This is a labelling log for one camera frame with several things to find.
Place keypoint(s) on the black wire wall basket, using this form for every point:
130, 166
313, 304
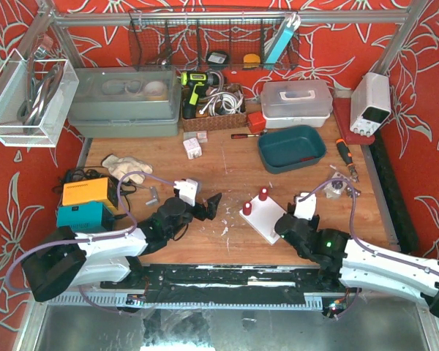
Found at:
184, 46

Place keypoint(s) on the black cable duct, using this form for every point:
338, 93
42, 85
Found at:
404, 230

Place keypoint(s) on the white mesh hanging basket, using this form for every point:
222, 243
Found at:
35, 100

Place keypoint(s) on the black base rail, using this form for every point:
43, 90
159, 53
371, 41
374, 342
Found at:
228, 284

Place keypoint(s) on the red large spring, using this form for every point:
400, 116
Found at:
263, 196

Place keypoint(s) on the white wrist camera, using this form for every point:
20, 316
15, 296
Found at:
305, 206
188, 190

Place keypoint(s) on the white base plate with pegs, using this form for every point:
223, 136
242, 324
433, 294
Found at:
263, 218

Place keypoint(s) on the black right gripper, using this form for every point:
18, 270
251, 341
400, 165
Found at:
287, 224

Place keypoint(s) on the small metal parts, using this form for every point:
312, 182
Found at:
352, 192

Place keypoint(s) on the orange black screwdriver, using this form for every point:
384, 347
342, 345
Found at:
347, 158

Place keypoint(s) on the red small box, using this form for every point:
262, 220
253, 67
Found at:
256, 122

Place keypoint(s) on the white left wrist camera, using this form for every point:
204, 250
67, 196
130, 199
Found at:
188, 190

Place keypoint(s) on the white power supply unit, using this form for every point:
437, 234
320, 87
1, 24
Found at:
370, 104

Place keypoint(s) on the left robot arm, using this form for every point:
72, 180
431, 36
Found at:
68, 259

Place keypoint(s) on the white clear toolbox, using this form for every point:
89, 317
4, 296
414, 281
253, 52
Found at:
296, 102

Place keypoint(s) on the brown wicker basket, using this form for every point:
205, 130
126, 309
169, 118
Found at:
212, 123

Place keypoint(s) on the grey plastic storage box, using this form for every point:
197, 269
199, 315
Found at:
119, 102

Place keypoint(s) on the red handled small tool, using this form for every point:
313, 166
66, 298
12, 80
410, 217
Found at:
243, 135

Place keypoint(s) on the black round tape measure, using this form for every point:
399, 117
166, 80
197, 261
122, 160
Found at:
217, 60

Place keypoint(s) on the white power adapter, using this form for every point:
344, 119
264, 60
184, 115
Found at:
192, 148

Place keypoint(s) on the white work glove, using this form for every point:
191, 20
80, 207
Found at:
118, 167

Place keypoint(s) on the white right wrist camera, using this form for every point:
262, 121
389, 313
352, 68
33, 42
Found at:
305, 206

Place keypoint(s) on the green cordless drill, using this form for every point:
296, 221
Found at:
197, 83

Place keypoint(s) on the teal plastic tray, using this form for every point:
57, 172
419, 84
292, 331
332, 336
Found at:
282, 151

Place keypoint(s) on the yellow tape measure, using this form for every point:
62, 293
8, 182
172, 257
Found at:
251, 61

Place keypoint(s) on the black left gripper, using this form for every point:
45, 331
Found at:
200, 209

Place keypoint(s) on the blue white board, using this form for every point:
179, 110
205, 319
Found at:
275, 46

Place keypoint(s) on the grey metal bracket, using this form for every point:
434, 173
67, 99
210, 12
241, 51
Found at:
154, 197

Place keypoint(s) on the yellow box device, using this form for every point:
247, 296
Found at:
99, 189

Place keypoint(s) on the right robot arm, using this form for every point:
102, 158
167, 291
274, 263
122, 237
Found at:
355, 263

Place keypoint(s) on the teal box device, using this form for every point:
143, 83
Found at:
92, 217

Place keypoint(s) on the aluminium frame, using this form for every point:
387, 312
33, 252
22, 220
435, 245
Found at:
60, 23

